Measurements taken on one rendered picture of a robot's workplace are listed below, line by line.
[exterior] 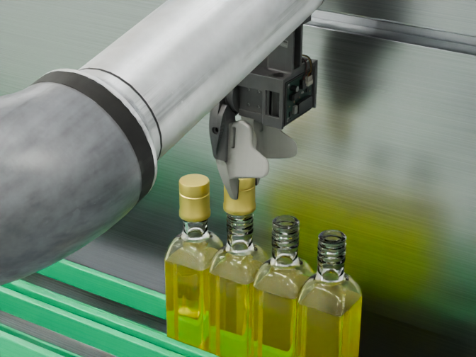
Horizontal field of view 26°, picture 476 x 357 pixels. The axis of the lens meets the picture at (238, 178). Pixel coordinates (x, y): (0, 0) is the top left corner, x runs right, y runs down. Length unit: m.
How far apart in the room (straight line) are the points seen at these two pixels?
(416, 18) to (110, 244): 0.61
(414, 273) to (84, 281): 0.44
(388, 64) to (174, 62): 0.50
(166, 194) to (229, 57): 0.72
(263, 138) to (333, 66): 0.12
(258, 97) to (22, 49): 0.52
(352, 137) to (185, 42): 0.53
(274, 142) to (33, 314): 0.41
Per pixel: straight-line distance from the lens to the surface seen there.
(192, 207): 1.14
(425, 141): 1.13
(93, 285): 1.37
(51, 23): 1.42
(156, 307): 1.32
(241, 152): 1.06
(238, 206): 1.11
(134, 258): 1.47
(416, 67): 1.10
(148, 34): 0.66
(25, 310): 1.33
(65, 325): 1.29
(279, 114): 1.01
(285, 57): 1.01
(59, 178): 0.57
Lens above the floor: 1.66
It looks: 26 degrees down
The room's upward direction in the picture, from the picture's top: straight up
